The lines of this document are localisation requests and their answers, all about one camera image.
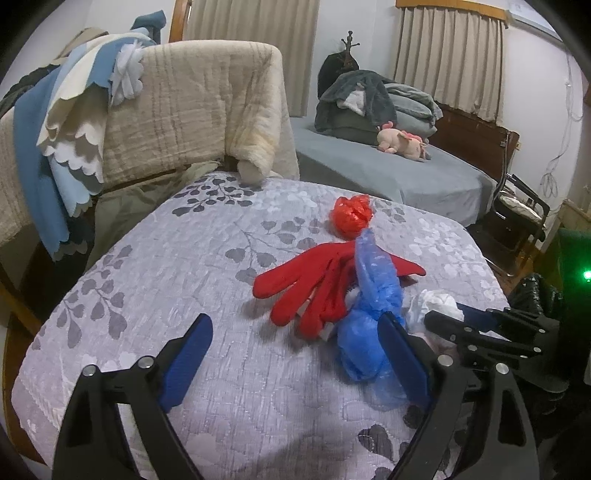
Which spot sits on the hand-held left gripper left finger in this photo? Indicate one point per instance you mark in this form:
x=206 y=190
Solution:
x=187 y=360

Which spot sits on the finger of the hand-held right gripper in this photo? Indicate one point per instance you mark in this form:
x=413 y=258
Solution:
x=489 y=344
x=475 y=314

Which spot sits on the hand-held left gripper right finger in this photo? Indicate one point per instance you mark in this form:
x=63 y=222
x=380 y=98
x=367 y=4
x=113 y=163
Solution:
x=406 y=364

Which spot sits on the pink plastic bag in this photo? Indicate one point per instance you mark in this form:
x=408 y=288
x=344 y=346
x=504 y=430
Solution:
x=436 y=347

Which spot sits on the white tissue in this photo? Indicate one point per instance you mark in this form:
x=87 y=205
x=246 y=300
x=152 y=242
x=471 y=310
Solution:
x=431 y=307

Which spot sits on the bin with black liner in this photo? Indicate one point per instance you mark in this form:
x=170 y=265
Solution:
x=531 y=295

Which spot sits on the blue plastic bag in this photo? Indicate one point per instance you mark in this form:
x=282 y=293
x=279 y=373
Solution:
x=369 y=300

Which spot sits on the red glove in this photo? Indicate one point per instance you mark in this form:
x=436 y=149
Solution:
x=309 y=281

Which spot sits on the red plastic ball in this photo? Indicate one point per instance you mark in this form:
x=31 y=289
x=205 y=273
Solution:
x=351 y=217

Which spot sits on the grey floral quilt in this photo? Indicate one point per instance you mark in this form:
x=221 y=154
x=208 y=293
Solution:
x=207 y=277

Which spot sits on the black metal chair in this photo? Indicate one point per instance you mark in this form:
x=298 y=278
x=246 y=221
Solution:
x=512 y=230

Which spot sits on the white chair cushion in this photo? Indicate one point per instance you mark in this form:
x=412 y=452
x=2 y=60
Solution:
x=519 y=203

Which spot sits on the olive cloth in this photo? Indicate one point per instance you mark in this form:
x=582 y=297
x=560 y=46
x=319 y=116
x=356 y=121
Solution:
x=134 y=207

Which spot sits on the bed with grey sheet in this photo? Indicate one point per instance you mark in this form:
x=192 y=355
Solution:
x=369 y=175

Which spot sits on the dark wooden headboard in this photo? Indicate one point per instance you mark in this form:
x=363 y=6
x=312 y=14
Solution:
x=480 y=134

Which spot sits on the pink plush toy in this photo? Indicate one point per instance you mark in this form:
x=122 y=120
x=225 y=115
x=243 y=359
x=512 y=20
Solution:
x=401 y=141

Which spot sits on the folded grey duvets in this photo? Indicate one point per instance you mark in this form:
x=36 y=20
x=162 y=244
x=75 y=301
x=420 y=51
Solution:
x=411 y=110

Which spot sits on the dark grey fleece blanket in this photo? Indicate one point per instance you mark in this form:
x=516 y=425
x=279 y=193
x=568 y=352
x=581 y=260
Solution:
x=360 y=94

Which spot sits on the blue white scalloped blankets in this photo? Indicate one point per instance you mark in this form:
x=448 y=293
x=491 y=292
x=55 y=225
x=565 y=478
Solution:
x=69 y=138

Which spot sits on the narrow beige curtain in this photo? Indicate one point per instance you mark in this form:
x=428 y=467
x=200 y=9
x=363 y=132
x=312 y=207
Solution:
x=452 y=64

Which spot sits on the black coat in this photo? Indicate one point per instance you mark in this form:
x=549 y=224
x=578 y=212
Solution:
x=332 y=74

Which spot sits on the wooden coat rack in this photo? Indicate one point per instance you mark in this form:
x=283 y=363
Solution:
x=349 y=46

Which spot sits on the white air conditioner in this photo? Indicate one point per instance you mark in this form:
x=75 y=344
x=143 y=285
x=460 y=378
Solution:
x=535 y=16

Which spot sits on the short wooden curtain pelmet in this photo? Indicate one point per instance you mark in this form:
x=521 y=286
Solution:
x=457 y=5

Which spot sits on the dark blue cloth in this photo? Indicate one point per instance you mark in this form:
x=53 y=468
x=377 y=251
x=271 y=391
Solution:
x=150 y=25

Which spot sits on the wide beige curtain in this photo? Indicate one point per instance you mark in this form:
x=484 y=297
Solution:
x=258 y=27

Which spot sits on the wooden window frame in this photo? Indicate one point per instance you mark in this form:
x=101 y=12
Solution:
x=180 y=18

